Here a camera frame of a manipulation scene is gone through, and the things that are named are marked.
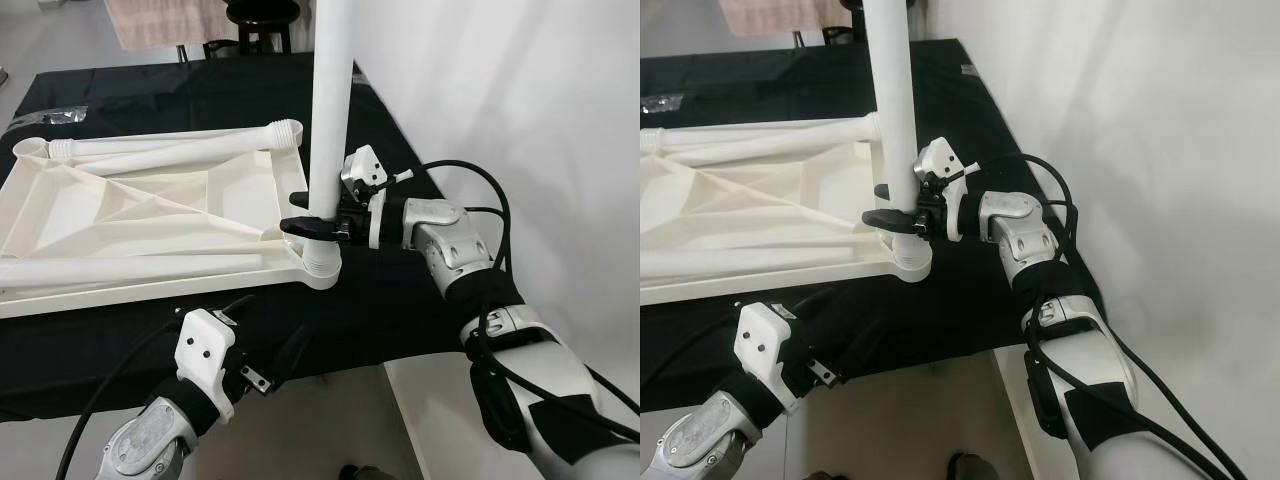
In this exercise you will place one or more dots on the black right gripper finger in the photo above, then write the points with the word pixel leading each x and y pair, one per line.
pixel 885 220
pixel 884 190
pixel 305 228

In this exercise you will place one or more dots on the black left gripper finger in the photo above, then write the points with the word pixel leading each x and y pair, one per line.
pixel 240 307
pixel 805 298

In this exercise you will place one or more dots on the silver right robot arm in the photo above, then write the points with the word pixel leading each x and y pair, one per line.
pixel 445 250
pixel 1020 235

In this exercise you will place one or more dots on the cream plastic children table top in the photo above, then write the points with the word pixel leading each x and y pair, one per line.
pixel 760 200
pixel 150 215

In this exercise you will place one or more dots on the black tablecloth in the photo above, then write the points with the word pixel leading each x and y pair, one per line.
pixel 720 350
pixel 100 350

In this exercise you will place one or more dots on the black round stool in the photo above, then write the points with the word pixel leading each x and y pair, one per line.
pixel 262 20
pixel 848 15

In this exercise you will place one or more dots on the clear plastic wrap scrap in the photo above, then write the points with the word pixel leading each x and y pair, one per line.
pixel 60 115
pixel 662 103

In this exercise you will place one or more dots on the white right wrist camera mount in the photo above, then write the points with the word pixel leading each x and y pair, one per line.
pixel 362 165
pixel 938 158

